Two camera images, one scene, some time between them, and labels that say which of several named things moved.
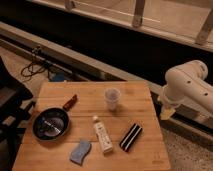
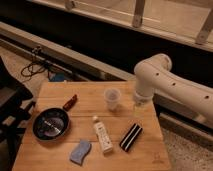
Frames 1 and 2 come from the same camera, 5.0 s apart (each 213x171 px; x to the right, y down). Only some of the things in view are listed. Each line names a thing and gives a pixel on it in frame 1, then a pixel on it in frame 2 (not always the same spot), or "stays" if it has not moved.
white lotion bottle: x=103 y=136 stays
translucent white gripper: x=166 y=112 → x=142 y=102
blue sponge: x=80 y=152 stays
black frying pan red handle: x=52 y=123 stays
